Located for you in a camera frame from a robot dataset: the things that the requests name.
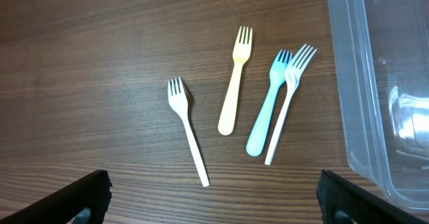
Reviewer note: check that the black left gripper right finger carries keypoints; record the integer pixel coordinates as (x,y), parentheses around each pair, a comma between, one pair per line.
(341,201)

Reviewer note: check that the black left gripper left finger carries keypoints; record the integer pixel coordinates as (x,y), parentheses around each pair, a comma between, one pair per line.
(83,201)

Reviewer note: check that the left clear plastic container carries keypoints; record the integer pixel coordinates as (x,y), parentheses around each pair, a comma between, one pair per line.
(381,58)

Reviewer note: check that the small white plastic fork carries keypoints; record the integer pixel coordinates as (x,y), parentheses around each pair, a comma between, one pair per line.
(179,103)

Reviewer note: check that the white long plastic fork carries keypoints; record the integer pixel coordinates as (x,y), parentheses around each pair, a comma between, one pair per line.
(293,72)

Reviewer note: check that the light blue plastic fork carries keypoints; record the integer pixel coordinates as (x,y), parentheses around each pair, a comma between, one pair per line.
(258,135)

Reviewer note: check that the cream yellow plastic fork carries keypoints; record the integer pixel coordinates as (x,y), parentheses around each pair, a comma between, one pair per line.
(241,54)

